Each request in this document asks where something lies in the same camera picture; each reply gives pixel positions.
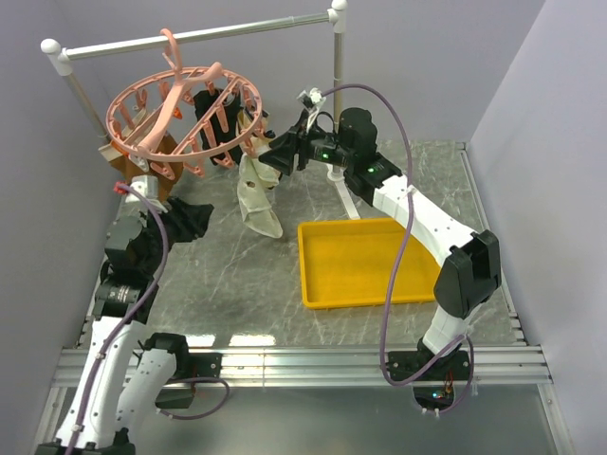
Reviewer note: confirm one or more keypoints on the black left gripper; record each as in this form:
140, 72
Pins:
190, 220

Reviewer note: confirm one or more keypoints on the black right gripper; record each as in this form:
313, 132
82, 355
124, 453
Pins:
286, 146

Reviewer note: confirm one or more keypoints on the pale green white underwear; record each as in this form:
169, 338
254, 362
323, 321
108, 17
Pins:
255, 180

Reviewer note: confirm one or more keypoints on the pink round clip hanger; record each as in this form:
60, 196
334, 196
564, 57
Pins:
154, 118

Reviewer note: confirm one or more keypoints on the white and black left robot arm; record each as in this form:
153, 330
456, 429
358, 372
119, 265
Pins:
125, 370

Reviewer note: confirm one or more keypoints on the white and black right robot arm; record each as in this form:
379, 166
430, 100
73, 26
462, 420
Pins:
469, 261

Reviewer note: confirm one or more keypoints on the beige hanging garment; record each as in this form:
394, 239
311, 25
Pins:
257, 143

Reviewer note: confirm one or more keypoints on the black hanging garment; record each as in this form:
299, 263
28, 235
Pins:
232, 105

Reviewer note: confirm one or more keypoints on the brown hanging garment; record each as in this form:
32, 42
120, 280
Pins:
167, 173

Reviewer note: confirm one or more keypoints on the yellow plastic tray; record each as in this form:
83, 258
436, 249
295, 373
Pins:
348, 263

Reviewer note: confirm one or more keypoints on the silver white clothes rack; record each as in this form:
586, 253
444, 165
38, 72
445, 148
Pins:
63, 58

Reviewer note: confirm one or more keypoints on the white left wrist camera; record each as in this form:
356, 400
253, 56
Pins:
142, 193

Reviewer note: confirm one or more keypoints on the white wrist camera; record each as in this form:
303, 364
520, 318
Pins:
313, 101
142, 193

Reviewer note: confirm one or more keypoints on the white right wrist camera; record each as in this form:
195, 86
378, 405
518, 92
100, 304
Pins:
313, 101

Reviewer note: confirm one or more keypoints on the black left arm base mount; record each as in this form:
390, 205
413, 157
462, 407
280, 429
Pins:
166, 381

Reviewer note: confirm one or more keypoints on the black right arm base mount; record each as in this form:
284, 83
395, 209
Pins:
439, 388

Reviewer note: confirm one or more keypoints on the aluminium rail frame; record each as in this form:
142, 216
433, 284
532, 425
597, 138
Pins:
275, 341

